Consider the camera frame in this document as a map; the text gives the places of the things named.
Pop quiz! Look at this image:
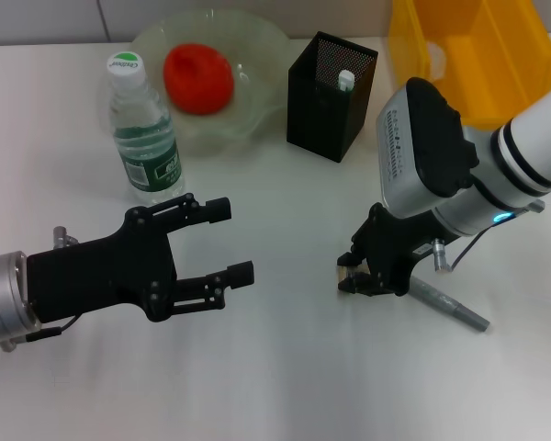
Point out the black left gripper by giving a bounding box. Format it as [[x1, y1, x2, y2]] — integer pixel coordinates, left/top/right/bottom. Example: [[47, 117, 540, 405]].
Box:
[[27, 193, 255, 323]]

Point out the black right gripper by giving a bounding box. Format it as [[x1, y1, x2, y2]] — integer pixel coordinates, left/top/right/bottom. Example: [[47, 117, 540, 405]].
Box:
[[337, 201, 461, 298]]

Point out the beige eraser with barcode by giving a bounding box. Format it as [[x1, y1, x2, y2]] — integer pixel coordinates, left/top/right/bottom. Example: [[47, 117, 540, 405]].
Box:
[[337, 265, 366, 287]]

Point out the grey marker pen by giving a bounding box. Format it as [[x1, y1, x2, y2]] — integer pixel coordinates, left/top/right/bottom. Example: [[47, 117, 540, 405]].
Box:
[[408, 275, 491, 333]]

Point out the clear water bottle green label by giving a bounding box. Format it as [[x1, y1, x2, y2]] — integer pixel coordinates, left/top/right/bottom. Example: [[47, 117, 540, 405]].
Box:
[[104, 51, 186, 206]]

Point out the orange fruit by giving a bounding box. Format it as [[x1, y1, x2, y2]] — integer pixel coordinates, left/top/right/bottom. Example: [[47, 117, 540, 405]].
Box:
[[162, 42, 237, 117]]

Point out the white paper ball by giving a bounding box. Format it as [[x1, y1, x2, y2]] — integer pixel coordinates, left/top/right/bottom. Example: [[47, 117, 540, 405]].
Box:
[[424, 40, 447, 80]]

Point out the clear glass fruit bowl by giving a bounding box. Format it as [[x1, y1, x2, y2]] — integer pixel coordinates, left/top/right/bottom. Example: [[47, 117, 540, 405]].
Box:
[[130, 9, 295, 158]]

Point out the black mesh pen holder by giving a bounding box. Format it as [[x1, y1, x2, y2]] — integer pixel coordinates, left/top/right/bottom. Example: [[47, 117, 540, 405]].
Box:
[[286, 30, 379, 164]]

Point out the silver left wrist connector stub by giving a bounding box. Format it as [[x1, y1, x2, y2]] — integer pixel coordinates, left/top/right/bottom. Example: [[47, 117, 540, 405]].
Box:
[[52, 225, 79, 249]]

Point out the yellow plastic bin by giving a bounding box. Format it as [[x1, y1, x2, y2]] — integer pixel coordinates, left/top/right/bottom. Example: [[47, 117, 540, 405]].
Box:
[[388, 0, 551, 130]]

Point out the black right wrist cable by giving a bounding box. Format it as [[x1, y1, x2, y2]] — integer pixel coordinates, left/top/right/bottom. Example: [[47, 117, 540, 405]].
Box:
[[433, 200, 546, 275]]

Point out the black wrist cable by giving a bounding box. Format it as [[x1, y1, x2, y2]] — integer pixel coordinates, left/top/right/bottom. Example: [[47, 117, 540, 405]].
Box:
[[433, 200, 546, 275], [25, 314, 82, 344]]

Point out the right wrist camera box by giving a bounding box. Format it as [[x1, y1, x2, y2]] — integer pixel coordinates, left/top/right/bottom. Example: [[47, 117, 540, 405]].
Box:
[[376, 76, 482, 218]]

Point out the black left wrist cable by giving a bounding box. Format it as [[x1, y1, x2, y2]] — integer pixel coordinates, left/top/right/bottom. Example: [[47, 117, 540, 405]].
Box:
[[25, 314, 82, 344]]

